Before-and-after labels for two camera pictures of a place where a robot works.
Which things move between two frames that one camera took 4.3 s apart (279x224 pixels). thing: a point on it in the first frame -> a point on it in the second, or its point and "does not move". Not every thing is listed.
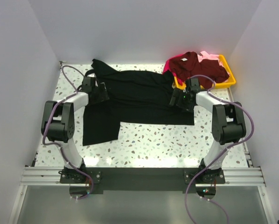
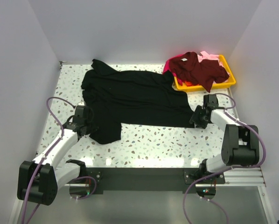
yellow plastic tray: [231, 80] does not move
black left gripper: [102, 95] -> [90, 118]
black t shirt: [134, 97] does not move
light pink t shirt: [203, 55] does not move
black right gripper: [177, 93] -> [194, 118]
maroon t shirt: [187, 65] does not move
